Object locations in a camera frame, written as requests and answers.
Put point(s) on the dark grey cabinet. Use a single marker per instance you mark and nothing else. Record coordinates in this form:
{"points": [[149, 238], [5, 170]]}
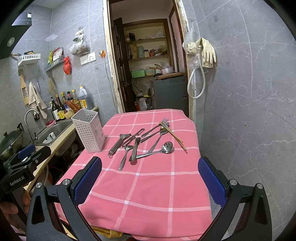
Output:
{"points": [[170, 93]]}

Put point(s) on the white perforated utensil holder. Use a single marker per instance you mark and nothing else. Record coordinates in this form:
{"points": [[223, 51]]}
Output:
{"points": [[89, 129]]}

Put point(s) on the steel ladle spoon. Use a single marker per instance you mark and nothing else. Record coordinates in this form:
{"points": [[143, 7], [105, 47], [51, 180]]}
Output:
{"points": [[167, 148]]}

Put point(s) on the person's left hand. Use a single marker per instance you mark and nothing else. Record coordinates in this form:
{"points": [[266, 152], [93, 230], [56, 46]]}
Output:
{"points": [[9, 209]]}

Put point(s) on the small steel spoon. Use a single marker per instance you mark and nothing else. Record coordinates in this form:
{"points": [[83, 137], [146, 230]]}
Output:
{"points": [[122, 163]]}

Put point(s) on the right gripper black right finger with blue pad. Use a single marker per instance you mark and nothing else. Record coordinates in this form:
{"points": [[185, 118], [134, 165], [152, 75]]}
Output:
{"points": [[255, 220]]}

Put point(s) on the green box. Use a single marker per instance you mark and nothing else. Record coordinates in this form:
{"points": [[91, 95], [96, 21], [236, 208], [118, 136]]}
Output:
{"points": [[138, 74]]}

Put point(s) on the steel knife black tip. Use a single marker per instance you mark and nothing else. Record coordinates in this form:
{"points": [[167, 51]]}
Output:
{"points": [[134, 150]]}

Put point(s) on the dark sauce bottle yellow label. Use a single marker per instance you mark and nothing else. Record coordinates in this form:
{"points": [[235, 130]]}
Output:
{"points": [[61, 108]]}

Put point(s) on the steel kitchen faucet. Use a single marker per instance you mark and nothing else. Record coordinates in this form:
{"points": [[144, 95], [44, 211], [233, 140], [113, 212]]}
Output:
{"points": [[28, 123]]}

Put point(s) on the beige hanging cloth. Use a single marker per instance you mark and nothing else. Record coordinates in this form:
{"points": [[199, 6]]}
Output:
{"points": [[35, 101]]}

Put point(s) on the orange wall plug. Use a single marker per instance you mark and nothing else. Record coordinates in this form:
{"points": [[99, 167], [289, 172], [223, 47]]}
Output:
{"points": [[102, 53]]}

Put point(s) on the clear bag dried goods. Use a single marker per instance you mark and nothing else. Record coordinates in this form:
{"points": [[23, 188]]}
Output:
{"points": [[80, 47]]}

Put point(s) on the red plastic bag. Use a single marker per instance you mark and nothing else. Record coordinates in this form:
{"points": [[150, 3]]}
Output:
{"points": [[67, 65]]}

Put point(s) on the pot on cabinet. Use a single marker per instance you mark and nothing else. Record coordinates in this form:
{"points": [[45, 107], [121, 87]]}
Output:
{"points": [[164, 71]]}

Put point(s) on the pink checked tablecloth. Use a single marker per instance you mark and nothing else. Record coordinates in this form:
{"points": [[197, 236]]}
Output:
{"points": [[160, 197]]}

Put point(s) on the grey wall shelf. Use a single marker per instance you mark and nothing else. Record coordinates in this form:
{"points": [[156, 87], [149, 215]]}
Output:
{"points": [[55, 63]]}

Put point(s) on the white wall socket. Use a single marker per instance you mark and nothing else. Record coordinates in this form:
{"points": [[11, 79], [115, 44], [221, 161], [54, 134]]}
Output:
{"points": [[88, 58]]}

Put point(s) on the cream rubber gloves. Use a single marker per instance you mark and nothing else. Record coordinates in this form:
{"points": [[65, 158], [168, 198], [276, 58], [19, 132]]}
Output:
{"points": [[201, 48]]}

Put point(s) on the white wall rack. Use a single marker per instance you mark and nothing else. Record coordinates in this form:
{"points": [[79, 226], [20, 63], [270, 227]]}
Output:
{"points": [[28, 59]]}

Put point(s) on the gold spoon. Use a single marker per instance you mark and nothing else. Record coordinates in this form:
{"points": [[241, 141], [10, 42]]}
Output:
{"points": [[146, 138]]}

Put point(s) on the wooden shelf unit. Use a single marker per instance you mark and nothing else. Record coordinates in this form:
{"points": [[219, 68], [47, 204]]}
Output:
{"points": [[148, 42]]}

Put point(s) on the steel sink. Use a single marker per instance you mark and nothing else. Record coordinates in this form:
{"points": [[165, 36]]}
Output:
{"points": [[49, 135]]}

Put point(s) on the wooden grater board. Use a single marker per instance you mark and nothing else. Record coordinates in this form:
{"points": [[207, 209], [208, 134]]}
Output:
{"points": [[24, 90]]}

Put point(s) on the black wok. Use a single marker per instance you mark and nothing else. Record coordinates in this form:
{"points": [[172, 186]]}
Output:
{"points": [[11, 144]]}

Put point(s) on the steel fork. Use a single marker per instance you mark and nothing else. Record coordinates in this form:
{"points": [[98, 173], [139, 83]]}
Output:
{"points": [[145, 134]]}

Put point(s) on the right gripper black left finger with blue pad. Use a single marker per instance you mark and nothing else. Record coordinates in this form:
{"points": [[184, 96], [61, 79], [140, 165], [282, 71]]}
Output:
{"points": [[43, 221]]}

